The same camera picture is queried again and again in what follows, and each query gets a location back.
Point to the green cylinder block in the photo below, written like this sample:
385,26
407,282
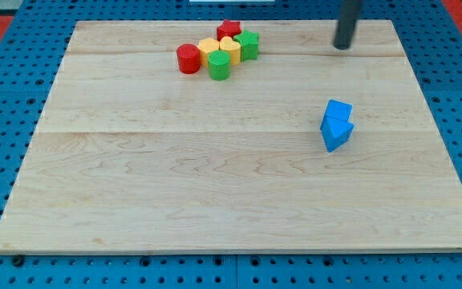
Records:
219,65

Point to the red cylinder block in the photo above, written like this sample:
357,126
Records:
188,58

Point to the wooden board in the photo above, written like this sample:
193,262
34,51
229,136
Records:
132,157

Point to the yellow heart block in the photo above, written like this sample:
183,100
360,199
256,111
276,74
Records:
233,48

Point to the yellow hexagon block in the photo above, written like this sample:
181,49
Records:
205,47

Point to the green star block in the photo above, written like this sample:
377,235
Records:
249,42

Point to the blue triangle block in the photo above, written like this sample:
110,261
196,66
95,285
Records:
335,132

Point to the blue cube block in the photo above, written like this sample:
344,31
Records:
338,110

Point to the red star block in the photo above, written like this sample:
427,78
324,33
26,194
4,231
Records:
228,28

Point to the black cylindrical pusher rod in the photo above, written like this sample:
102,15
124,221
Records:
345,29

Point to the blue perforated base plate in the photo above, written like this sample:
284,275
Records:
30,54

